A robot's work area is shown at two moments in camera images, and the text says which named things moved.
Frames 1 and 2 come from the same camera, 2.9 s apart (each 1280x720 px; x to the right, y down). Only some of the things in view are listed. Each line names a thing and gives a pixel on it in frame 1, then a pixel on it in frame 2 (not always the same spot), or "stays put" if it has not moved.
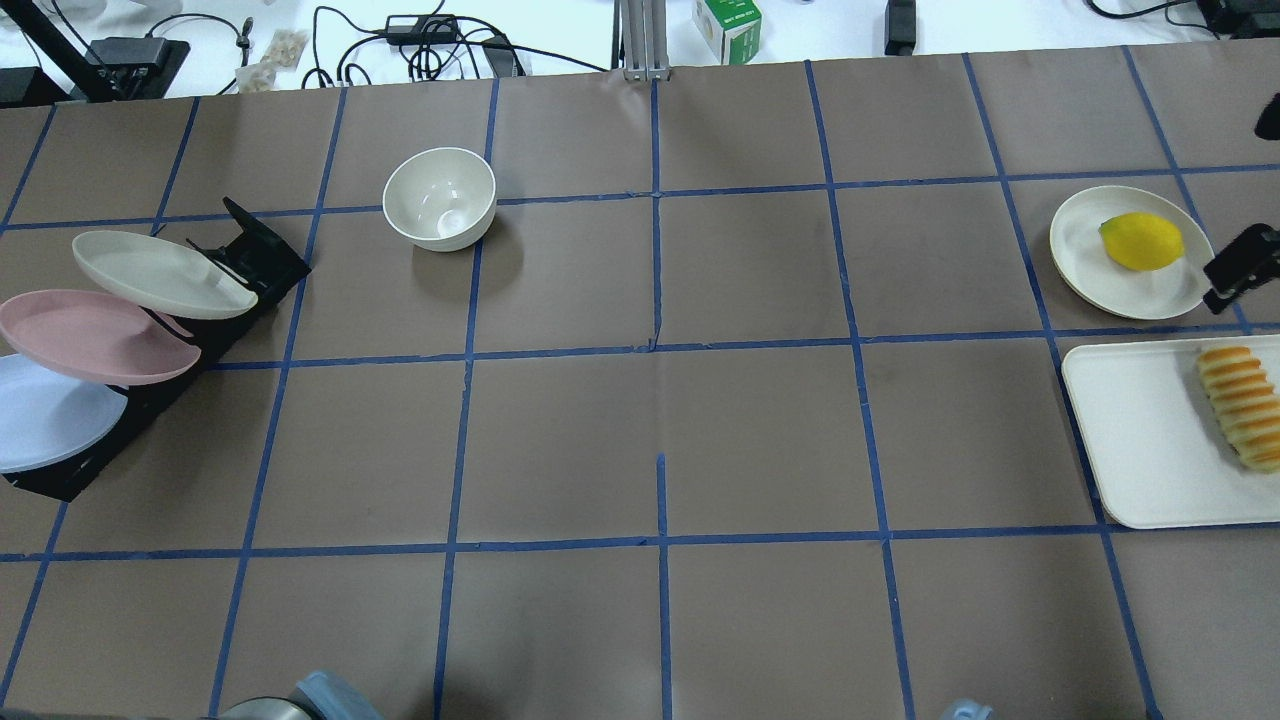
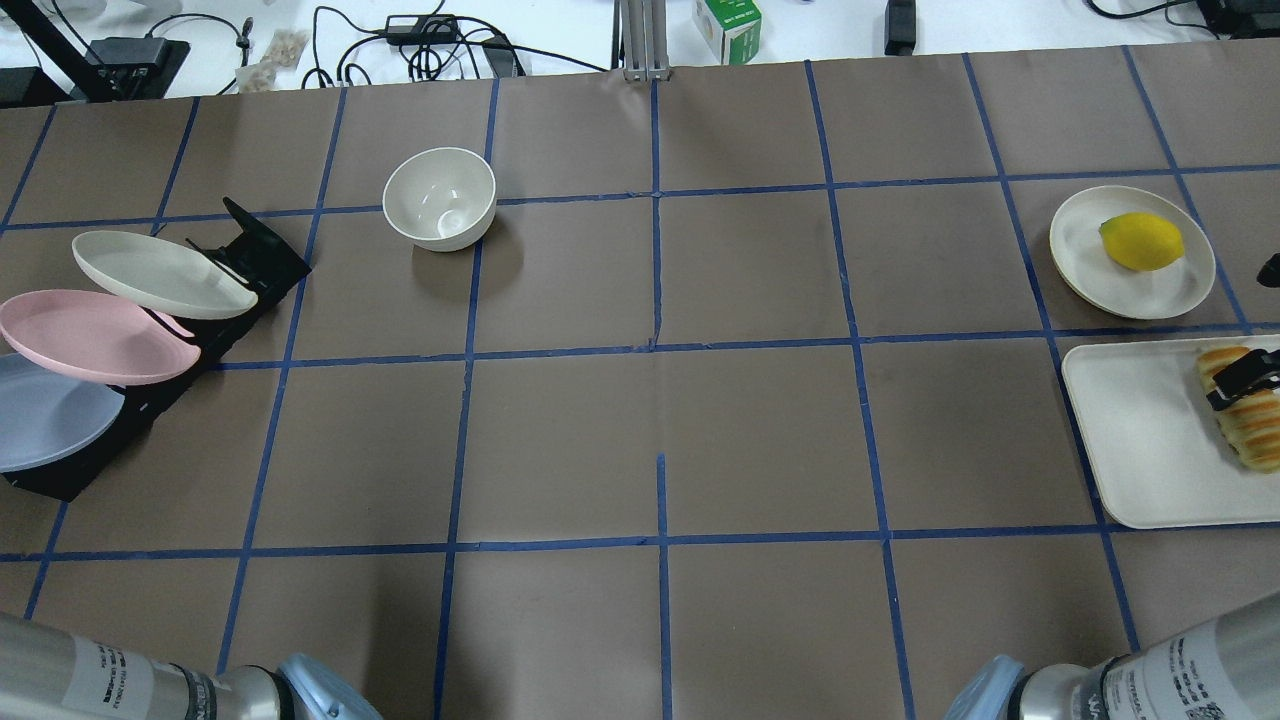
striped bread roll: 1246,404 stays put
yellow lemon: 1140,241 stays put
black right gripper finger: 1267,125 → 1269,274
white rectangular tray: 1159,450 stays put
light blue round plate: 46,417 stays put
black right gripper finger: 1252,259 → 1256,373
